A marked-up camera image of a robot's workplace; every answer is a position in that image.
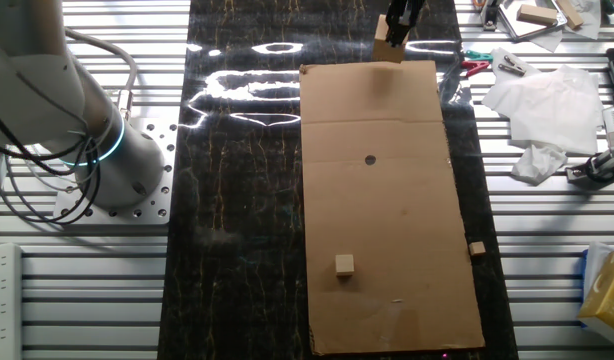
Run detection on red plastic clip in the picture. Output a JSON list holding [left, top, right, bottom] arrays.
[[460, 59, 492, 78]]

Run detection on white power strip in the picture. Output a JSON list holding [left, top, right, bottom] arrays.
[[0, 243, 23, 360]]

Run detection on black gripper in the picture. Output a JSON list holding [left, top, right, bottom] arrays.
[[385, 0, 427, 48]]

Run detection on metal tray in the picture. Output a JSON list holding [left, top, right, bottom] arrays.
[[497, 0, 569, 42]]

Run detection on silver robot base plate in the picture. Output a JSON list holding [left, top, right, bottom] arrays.
[[53, 117, 179, 226]]

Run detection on teal plastic clip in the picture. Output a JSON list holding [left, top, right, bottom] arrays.
[[464, 48, 494, 63]]

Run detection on rectangular wooden block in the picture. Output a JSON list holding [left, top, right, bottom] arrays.
[[516, 3, 559, 27]]

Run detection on grey cable with metal connector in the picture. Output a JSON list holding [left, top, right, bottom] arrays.
[[64, 28, 138, 122]]

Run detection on small white tissue sheet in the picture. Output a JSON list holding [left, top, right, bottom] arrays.
[[489, 47, 531, 85]]

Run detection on brown cardboard sheet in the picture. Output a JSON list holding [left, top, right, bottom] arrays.
[[299, 60, 487, 357]]

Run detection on yellow tissue box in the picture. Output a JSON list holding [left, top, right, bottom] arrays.
[[576, 248, 614, 351]]

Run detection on silver metal bracket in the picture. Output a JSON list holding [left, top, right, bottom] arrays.
[[480, 0, 503, 32]]

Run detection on crumpled white tissue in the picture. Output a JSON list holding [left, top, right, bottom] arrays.
[[510, 142, 569, 185]]

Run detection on large wooden block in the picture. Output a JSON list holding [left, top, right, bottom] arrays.
[[371, 13, 407, 65]]

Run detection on long wooden bar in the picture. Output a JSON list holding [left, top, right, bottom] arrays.
[[556, 0, 586, 30]]

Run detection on large flat white tissue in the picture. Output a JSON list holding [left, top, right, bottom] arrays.
[[481, 64, 607, 155]]

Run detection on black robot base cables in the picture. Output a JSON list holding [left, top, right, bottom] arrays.
[[0, 102, 102, 226]]

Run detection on black marble pattern mat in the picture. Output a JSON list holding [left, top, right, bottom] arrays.
[[156, 0, 521, 360]]

